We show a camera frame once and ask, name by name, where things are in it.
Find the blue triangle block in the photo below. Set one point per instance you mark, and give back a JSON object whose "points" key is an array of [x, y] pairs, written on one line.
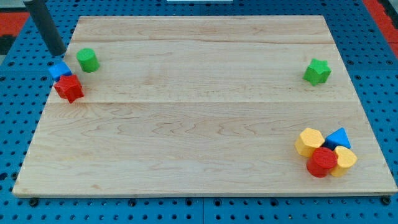
{"points": [[337, 138]]}

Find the red cylinder block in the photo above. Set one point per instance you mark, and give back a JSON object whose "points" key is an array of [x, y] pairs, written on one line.
{"points": [[321, 162]]}

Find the yellow heart block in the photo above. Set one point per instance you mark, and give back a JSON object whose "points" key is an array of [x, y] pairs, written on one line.
{"points": [[346, 159]]}

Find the red star block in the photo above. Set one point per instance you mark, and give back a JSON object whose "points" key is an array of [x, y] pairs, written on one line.
{"points": [[69, 88]]}

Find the blue cube block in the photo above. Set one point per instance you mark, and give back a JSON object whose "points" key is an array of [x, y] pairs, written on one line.
{"points": [[58, 70]]}

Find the yellow hexagon block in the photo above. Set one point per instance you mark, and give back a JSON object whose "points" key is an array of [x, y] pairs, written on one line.
{"points": [[308, 140]]}

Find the green cylinder block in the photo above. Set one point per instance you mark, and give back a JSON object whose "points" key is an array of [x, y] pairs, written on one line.
{"points": [[87, 59]]}

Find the green star block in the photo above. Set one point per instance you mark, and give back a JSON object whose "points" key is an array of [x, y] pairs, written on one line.
{"points": [[317, 72]]}

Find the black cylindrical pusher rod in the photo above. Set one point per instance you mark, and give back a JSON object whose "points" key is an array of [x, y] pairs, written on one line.
{"points": [[44, 23]]}

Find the light wooden board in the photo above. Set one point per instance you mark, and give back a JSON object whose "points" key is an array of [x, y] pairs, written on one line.
{"points": [[201, 106]]}

